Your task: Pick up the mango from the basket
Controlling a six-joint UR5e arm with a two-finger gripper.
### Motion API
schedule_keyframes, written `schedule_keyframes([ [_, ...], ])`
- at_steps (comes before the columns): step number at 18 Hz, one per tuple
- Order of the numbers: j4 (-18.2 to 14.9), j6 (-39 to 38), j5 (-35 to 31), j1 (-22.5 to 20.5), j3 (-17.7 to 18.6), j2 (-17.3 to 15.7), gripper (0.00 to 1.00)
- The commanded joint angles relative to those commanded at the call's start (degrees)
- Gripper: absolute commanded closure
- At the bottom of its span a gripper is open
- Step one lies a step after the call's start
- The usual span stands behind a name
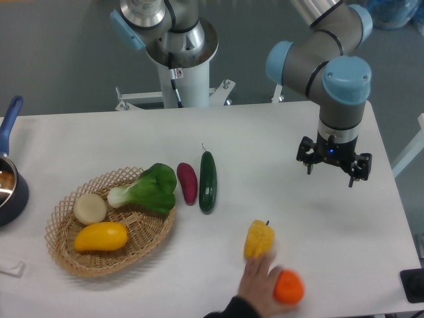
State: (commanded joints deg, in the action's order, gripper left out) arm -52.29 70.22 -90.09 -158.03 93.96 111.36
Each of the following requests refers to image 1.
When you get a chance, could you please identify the orange fruit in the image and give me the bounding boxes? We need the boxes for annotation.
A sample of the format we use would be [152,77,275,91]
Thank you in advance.
[274,269,305,305]

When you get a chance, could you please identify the dark sleeved forearm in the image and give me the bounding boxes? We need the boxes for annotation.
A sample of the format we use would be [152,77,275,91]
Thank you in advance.
[204,296,260,318]

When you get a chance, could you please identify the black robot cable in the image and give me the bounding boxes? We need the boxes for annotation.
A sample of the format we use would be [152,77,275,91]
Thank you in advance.
[167,52,184,109]

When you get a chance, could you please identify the black device at edge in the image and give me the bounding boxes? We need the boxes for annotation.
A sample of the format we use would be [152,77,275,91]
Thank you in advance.
[399,268,424,303]

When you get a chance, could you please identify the clear plastic piece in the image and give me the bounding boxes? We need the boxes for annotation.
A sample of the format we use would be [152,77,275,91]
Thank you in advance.
[0,257,25,278]

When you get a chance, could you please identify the yellow mango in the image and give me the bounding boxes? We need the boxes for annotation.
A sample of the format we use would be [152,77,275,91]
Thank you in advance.
[74,222,129,252]

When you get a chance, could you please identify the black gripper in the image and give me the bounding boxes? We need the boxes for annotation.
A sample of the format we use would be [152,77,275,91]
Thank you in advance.
[296,127,372,187]

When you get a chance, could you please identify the green bok choy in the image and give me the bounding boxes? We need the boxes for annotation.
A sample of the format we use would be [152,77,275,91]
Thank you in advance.
[107,163,177,214]

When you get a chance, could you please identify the blue handled saucepan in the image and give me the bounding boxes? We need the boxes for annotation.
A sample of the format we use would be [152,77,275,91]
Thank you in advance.
[1,95,29,226]

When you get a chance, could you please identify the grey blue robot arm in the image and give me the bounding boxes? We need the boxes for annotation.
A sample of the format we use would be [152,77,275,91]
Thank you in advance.
[265,1,373,184]

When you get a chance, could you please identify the person's bare hand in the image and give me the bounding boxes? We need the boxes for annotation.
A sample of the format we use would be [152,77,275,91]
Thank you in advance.
[237,254,297,317]

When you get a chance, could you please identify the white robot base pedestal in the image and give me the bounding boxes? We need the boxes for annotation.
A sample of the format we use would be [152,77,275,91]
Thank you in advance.
[109,1,235,109]

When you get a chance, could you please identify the yellow bell pepper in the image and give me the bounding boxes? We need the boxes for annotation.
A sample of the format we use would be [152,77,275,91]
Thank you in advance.
[243,220,275,259]

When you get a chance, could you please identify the purple sweet potato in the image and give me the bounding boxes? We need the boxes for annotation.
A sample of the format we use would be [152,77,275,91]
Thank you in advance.
[177,162,198,205]

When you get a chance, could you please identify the dark green cucumber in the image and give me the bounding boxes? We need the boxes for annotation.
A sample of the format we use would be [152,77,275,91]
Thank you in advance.
[199,145,217,215]

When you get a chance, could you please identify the blue plastic bag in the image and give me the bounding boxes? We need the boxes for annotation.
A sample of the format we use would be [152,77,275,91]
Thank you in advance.
[364,0,422,30]

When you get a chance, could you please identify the woven wicker basket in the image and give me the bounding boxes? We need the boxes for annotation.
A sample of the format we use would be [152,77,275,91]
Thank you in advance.
[45,167,176,278]

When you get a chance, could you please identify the white metal frame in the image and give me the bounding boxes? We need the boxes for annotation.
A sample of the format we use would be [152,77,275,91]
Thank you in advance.
[392,114,423,178]

